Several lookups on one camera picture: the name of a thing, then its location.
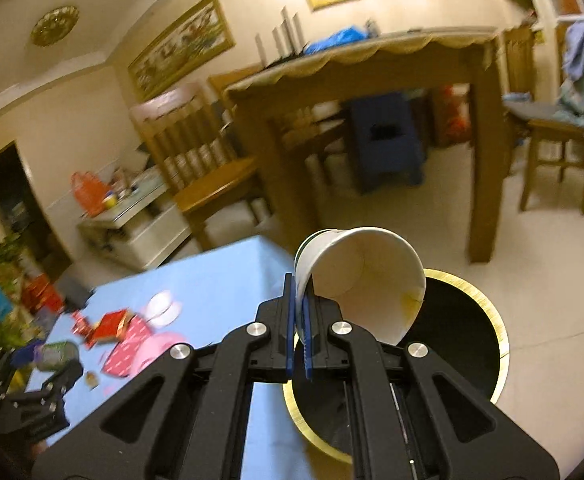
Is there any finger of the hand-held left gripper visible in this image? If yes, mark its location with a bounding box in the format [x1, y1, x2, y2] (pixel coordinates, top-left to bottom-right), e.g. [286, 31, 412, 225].
[0, 342, 43, 401]
[37, 360, 84, 411]

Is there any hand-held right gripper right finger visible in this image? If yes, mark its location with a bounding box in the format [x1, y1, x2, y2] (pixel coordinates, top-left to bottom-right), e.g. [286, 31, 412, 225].
[299, 285, 561, 480]

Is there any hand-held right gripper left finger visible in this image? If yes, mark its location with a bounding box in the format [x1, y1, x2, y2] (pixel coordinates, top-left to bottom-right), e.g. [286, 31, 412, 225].
[31, 272, 298, 480]

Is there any clear plastic water bottle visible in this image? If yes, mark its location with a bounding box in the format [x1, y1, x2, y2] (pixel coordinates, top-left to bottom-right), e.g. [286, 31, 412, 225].
[32, 341, 81, 372]

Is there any white paper cup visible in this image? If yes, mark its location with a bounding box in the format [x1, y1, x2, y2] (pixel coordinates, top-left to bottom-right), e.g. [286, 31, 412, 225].
[294, 227, 427, 346]

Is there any black gold-rimmed trash bin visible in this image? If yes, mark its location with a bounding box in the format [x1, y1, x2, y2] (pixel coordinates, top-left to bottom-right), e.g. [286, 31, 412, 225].
[282, 269, 511, 464]

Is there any small red wrapper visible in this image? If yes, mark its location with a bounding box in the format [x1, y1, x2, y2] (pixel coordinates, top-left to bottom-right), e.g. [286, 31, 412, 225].
[71, 312, 93, 342]

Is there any red gift box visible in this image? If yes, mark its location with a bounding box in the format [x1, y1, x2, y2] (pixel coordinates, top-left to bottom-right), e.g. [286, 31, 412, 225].
[22, 275, 66, 316]

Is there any flat red box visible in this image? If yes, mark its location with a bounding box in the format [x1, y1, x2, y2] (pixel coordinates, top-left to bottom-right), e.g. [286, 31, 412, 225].
[88, 310, 136, 346]

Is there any blue cartoon printed tablecloth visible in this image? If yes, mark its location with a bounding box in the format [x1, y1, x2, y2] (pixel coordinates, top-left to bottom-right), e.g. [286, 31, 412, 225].
[22, 237, 354, 480]

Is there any round-leaf green plant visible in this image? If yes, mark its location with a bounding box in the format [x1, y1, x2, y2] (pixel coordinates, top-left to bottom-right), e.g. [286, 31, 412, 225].
[0, 244, 24, 272]

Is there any white coffee table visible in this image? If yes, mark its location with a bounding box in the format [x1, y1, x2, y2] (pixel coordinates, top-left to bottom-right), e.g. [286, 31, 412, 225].
[77, 167, 193, 271]

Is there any wooden slat-back chair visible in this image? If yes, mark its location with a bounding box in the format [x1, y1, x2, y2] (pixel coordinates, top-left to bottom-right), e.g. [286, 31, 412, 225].
[207, 66, 349, 187]
[129, 83, 273, 252]
[502, 25, 538, 106]

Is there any orange plastic bag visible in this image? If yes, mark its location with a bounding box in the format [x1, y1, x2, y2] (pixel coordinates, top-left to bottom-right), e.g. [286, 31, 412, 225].
[70, 171, 113, 216]

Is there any blue plastic stool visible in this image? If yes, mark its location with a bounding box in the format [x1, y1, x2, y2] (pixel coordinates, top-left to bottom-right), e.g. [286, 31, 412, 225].
[347, 92, 426, 194]

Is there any wooden dining table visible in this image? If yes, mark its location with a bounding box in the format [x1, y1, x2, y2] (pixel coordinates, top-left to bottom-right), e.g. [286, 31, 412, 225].
[224, 30, 504, 265]

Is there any orange bag under table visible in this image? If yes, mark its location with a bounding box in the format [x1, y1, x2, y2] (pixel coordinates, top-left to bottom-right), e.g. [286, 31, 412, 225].
[437, 85, 473, 146]

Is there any black antenna router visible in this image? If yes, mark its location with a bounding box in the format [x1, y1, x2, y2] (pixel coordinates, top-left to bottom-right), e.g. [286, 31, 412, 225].
[254, 6, 309, 69]

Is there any cream lace table cover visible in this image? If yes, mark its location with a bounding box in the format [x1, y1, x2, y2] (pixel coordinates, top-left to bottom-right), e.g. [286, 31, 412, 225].
[226, 30, 501, 94]

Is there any blue plastic bag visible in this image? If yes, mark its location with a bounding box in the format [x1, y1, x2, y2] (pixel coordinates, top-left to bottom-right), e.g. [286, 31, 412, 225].
[304, 25, 373, 56]

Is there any framed horses painting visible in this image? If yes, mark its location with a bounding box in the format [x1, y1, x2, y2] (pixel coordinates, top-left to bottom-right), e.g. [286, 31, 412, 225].
[127, 0, 237, 103]

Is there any wooden chair with cushion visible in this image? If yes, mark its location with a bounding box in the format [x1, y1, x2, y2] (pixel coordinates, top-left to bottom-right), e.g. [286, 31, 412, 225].
[502, 22, 584, 216]

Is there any gold ceiling medallion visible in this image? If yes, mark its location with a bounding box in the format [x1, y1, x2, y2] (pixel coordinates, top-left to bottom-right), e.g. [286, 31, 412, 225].
[31, 5, 81, 47]

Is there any grey seat cushion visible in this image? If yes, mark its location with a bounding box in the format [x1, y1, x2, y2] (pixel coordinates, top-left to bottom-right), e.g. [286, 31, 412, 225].
[502, 92, 584, 126]

